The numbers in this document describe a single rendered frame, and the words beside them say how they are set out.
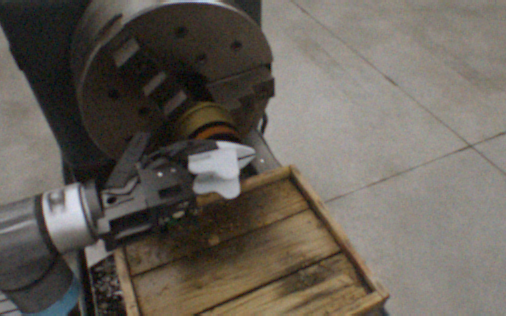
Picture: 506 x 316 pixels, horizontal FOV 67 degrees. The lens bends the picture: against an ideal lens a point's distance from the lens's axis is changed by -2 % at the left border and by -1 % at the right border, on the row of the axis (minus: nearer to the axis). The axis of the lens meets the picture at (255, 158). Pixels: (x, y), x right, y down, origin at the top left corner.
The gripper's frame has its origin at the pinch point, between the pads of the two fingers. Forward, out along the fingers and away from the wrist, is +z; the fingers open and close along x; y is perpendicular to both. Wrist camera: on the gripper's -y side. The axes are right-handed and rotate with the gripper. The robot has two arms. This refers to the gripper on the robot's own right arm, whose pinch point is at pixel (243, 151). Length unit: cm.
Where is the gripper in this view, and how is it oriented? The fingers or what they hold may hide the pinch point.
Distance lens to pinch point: 52.3
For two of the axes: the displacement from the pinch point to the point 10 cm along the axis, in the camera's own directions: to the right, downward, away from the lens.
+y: 4.0, 6.5, -6.4
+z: 9.2, -2.9, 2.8
